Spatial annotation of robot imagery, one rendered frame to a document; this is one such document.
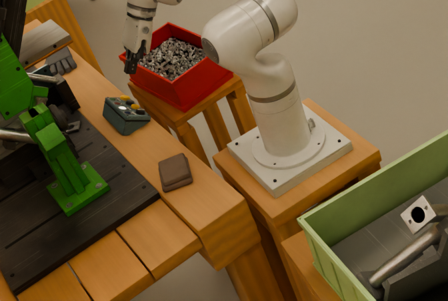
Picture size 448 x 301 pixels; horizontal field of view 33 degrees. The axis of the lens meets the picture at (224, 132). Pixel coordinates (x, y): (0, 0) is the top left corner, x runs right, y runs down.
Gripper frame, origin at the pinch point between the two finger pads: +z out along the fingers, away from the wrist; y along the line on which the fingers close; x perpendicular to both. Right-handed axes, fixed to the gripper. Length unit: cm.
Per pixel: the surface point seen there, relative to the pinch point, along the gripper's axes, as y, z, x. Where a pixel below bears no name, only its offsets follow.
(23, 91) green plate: 1.0, 8.8, 30.3
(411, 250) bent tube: -110, -3, -4
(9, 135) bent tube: -4.3, 19.3, 34.5
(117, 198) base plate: -34.0, 24.2, 15.3
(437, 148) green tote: -87, -13, -31
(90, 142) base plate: -5.4, 21.4, 11.3
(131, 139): -15.0, 16.2, 3.9
